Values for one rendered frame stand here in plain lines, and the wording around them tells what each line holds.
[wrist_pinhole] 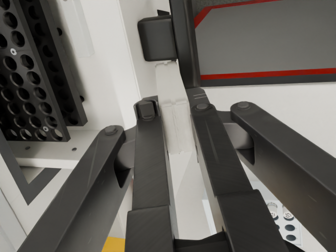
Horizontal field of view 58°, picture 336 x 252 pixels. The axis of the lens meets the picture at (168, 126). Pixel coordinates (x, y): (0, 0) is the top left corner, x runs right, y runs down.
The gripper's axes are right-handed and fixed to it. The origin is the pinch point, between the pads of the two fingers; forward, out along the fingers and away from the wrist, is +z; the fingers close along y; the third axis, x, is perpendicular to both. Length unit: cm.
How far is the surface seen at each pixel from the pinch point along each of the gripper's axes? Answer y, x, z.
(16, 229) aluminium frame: -16.7, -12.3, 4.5
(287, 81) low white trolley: 13.4, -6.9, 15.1
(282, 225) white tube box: 11.6, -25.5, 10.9
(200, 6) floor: 16, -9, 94
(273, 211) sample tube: 10.0, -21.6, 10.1
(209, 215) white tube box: 2.4, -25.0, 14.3
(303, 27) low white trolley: 27.2, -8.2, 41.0
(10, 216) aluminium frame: -16.7, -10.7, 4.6
